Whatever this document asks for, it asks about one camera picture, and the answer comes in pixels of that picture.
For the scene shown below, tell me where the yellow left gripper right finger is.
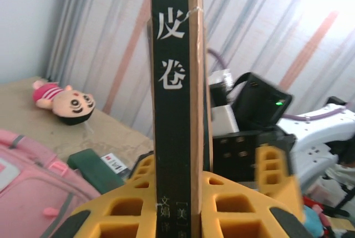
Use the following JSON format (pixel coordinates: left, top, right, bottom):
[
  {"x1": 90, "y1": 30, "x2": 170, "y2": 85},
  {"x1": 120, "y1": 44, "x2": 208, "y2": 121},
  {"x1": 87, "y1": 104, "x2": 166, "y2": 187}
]
[{"x1": 200, "y1": 171, "x2": 315, "y2": 238}]

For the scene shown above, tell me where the pink school backpack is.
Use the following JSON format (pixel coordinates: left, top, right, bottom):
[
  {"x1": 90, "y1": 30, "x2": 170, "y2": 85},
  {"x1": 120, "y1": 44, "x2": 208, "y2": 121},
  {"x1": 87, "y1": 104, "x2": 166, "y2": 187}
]
[{"x1": 0, "y1": 129, "x2": 101, "y2": 238}]

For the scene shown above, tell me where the dark green pencil case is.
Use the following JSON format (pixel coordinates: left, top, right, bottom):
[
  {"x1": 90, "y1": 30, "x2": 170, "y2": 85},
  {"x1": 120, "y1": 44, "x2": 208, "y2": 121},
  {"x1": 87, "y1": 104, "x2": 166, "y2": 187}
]
[{"x1": 67, "y1": 150, "x2": 127, "y2": 195}]

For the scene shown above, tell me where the striped curtain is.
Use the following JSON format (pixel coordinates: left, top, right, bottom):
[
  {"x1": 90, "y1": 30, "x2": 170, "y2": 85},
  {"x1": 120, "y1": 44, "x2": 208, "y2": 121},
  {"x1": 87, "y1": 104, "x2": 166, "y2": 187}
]
[{"x1": 45, "y1": 0, "x2": 355, "y2": 144}]

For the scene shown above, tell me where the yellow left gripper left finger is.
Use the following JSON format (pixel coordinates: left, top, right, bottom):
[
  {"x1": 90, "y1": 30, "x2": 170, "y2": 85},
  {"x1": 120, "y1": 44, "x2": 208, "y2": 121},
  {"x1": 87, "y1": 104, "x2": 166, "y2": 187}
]
[{"x1": 54, "y1": 178, "x2": 158, "y2": 238}]

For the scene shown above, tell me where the black book with Chinese title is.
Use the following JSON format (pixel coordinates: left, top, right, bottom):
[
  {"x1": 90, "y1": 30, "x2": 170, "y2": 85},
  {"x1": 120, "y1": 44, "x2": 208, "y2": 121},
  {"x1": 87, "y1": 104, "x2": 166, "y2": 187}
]
[{"x1": 148, "y1": 0, "x2": 214, "y2": 238}]

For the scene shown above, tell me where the pink cartoon plush head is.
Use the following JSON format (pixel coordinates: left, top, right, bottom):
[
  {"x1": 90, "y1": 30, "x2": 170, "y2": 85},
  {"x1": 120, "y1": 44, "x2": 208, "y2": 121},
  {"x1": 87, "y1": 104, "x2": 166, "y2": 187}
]
[{"x1": 32, "y1": 79, "x2": 97, "y2": 127}]

